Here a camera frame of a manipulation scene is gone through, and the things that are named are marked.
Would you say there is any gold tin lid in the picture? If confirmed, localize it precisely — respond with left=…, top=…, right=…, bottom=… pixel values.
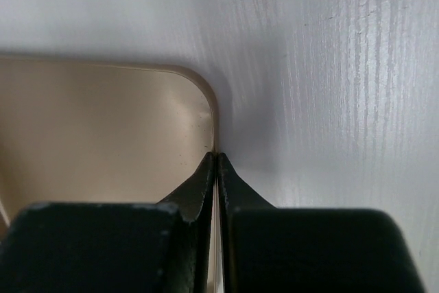
left=0, top=54, right=220, bottom=293

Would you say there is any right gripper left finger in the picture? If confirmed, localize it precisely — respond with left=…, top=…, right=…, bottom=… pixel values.
left=1, top=153, right=213, bottom=292

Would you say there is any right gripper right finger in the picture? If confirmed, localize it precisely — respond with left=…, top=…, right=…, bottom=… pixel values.
left=217, top=153, right=424, bottom=292

